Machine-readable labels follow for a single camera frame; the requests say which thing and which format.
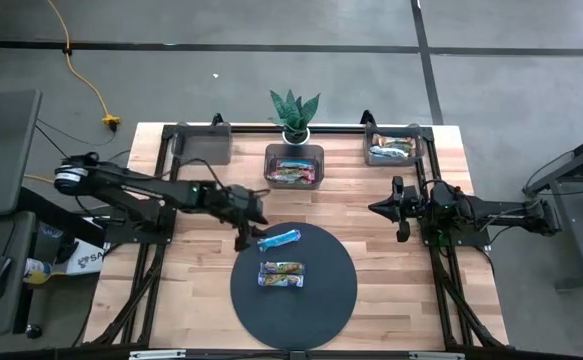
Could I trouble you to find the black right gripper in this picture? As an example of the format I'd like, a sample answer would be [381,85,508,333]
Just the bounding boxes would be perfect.
[368,174,426,244]

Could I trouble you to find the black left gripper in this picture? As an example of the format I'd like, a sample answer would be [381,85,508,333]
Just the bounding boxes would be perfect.
[218,184,271,253]

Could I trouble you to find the bright blue granola bar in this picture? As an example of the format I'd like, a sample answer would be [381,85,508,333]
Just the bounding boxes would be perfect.
[256,228,303,253]

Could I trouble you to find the blue white granola bar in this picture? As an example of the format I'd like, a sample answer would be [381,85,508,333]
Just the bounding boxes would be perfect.
[369,148,410,161]

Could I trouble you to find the white silver granola bar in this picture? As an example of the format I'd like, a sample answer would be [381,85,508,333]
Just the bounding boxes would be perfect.
[378,143,417,155]

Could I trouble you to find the purple blue granola bar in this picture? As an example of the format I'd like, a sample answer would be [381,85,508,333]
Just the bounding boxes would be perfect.
[257,273,306,289]

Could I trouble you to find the red pink granola bar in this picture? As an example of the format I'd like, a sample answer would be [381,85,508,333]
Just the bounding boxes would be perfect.
[269,166,317,177]

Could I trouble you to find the orange green granola bar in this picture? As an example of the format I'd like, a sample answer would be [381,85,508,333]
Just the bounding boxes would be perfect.
[372,133,417,147]

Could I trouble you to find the blue red granola bar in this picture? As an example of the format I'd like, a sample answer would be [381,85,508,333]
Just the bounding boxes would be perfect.
[274,158,317,170]

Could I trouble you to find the blue chocolate chip granola bar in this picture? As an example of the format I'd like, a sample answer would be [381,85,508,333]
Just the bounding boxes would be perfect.
[259,260,306,276]

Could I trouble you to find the grey translucent plastic bin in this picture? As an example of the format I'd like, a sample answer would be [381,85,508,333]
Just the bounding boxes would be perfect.
[263,142,326,191]
[170,122,233,166]
[362,122,426,168]

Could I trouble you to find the white plant pot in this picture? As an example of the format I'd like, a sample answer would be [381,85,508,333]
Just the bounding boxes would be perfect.
[281,126,312,146]

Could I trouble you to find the round dark woven placemat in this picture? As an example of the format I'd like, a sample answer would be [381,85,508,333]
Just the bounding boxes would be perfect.
[229,221,359,350]

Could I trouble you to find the green snake plant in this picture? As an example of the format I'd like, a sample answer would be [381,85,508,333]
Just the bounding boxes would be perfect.
[268,88,322,144]

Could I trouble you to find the white printed box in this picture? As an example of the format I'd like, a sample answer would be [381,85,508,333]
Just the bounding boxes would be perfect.
[64,238,108,277]

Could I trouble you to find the dark metal stand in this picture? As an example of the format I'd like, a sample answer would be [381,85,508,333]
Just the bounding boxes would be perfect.
[522,125,583,291]

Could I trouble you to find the small yellow labelled bottle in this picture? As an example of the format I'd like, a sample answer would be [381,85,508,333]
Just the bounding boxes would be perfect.
[22,256,55,286]

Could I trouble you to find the dark side desk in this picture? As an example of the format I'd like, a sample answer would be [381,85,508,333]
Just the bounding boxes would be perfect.
[0,211,38,342]

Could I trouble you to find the grey desk panel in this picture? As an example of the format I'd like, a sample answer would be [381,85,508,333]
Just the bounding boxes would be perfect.
[0,89,43,219]

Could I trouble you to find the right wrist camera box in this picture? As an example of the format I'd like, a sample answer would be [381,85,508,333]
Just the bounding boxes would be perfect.
[403,185,422,209]

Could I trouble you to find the black aluminium table frame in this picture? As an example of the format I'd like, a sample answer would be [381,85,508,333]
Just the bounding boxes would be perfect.
[83,110,511,351]

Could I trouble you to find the silver metal bracket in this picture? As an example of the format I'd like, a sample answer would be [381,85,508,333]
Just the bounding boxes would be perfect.
[408,351,466,360]
[128,349,187,360]

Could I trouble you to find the yellow extension cable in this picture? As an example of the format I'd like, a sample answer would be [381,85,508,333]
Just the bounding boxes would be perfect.
[23,173,60,186]
[45,0,123,134]

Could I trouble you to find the black floor cable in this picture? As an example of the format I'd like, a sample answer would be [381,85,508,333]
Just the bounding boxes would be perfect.
[35,117,120,148]
[33,124,72,161]

